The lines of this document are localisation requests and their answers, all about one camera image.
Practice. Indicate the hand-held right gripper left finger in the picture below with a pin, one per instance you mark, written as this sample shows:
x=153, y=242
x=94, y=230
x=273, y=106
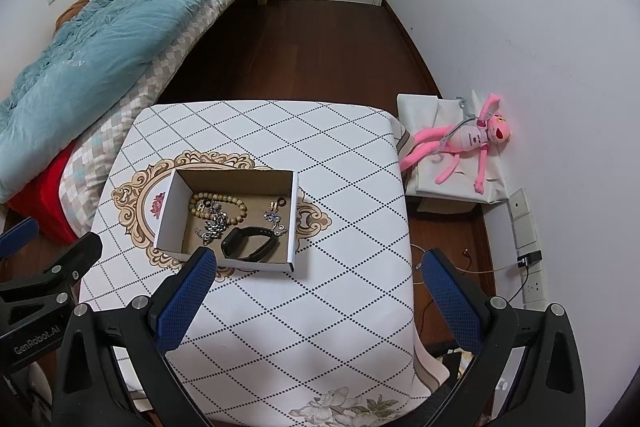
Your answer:
x=185, y=297

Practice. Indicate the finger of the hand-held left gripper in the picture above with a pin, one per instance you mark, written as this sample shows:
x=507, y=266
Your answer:
x=17, y=237
x=80, y=257

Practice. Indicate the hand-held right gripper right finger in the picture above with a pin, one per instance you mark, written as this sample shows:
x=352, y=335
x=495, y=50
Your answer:
x=450, y=302

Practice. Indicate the black fitness band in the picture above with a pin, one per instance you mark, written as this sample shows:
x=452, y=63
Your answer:
x=235, y=247

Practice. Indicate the white cardboard box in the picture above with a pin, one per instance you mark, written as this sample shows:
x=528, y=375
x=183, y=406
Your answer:
x=165, y=227

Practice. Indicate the red blanket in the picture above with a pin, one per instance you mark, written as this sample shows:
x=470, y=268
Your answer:
x=45, y=197

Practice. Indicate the black charger plug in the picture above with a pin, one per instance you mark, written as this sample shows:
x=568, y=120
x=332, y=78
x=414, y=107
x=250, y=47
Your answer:
x=530, y=258

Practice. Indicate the pink plush toy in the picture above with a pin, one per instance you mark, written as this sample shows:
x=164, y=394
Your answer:
x=470, y=139

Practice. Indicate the grey clothes hanger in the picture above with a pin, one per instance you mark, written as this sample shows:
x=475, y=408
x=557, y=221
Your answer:
x=462, y=127

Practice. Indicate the white cloth-covered box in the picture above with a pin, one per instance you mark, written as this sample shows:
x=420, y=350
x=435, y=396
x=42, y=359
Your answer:
x=425, y=107

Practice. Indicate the white diamond-patterned tablecloth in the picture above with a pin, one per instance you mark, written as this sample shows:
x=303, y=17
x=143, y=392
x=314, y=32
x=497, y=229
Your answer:
x=325, y=147

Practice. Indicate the blue quilt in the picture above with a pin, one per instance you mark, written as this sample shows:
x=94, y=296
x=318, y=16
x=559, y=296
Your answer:
x=125, y=37

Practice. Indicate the brown cushion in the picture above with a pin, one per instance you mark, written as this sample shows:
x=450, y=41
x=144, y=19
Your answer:
x=72, y=11

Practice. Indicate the white wall socket plate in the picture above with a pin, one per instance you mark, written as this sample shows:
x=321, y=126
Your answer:
x=535, y=288
x=517, y=205
x=537, y=269
x=525, y=233

